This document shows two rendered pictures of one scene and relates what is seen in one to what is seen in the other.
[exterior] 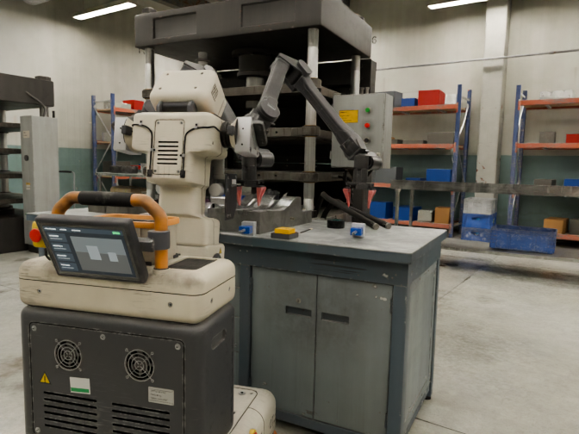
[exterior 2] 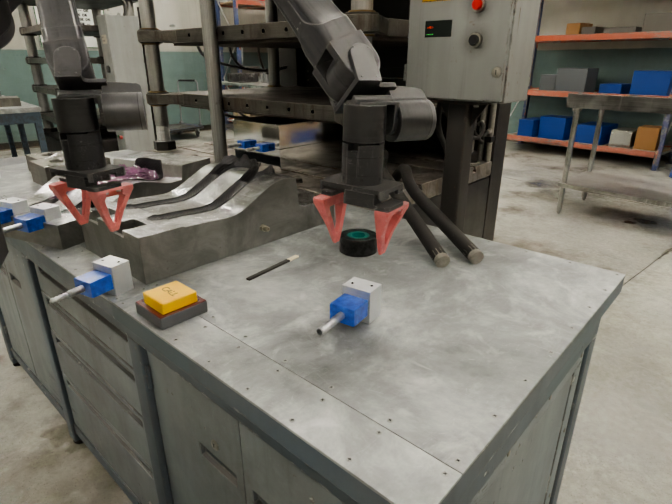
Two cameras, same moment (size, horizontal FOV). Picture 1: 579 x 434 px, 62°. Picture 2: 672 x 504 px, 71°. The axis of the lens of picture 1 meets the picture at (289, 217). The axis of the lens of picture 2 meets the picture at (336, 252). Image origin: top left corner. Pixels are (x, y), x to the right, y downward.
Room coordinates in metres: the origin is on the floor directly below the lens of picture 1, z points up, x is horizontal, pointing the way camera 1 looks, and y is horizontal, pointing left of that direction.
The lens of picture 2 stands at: (1.25, -0.41, 1.17)
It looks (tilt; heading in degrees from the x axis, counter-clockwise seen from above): 22 degrees down; 15
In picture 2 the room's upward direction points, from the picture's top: straight up
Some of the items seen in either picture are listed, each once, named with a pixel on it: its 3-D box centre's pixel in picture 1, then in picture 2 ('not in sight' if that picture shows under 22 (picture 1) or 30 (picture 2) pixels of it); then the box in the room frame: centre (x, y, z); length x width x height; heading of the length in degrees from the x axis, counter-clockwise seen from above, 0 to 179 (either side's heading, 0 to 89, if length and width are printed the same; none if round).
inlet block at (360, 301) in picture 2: (356, 231); (345, 312); (1.85, -0.26, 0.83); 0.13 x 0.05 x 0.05; 162
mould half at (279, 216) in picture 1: (263, 210); (217, 205); (2.18, 0.12, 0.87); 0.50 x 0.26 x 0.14; 153
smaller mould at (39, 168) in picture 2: (131, 207); (71, 169); (2.53, 0.84, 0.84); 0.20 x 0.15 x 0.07; 153
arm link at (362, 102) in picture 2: (362, 162); (368, 122); (1.89, -0.28, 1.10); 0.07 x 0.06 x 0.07; 132
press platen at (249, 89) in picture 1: (257, 108); not in sight; (3.23, 0.23, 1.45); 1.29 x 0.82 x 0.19; 63
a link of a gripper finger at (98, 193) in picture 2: (255, 194); (103, 201); (1.85, 0.13, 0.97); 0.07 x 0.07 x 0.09; 76
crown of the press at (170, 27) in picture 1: (258, 61); not in sight; (3.26, 0.23, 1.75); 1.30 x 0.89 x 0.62; 63
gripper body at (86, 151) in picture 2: (249, 175); (84, 155); (1.86, 0.16, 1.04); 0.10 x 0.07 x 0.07; 76
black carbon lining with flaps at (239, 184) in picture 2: (259, 200); (207, 184); (2.17, 0.14, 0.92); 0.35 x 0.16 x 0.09; 153
